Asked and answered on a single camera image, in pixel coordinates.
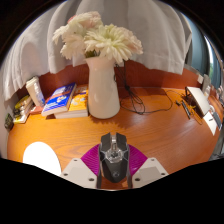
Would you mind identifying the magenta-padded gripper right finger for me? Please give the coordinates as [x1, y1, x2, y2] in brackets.
[126, 143, 169, 190]

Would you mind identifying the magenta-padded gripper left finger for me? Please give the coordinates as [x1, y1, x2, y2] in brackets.
[59, 143, 103, 190]

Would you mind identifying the black grey computer mouse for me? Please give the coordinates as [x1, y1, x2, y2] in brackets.
[97, 132, 131, 184]

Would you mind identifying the white oval printed mouse pad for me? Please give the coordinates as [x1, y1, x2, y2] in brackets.
[22, 141, 63, 177]

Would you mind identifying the red-brown book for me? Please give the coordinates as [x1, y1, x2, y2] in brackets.
[29, 105, 44, 115]

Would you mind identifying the blue cover book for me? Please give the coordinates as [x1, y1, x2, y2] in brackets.
[41, 82, 77, 117]

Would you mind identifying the white paper sheet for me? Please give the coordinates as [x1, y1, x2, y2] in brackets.
[203, 111, 219, 136]

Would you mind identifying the white yellow book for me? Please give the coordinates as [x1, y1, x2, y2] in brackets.
[12, 109, 34, 125]

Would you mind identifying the white ceramic jug vase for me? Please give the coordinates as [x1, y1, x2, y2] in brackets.
[84, 55, 121, 120]

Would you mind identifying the dark green mug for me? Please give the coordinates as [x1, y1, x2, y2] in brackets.
[3, 113, 15, 132]

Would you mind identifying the white laptop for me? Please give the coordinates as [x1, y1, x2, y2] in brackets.
[185, 86, 212, 118]

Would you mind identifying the yellow black book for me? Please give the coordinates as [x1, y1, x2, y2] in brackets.
[14, 94, 33, 109]

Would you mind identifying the white cylindrical container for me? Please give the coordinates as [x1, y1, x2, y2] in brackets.
[25, 75, 44, 108]

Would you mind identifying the white curtain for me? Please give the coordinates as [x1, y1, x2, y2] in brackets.
[1, 0, 194, 101]

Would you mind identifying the dark window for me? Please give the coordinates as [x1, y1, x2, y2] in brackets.
[184, 16, 224, 91]

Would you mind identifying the white pink flower bouquet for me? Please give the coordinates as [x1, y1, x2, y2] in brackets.
[52, 11, 144, 66]

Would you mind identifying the black cable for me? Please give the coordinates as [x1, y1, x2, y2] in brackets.
[114, 63, 174, 115]

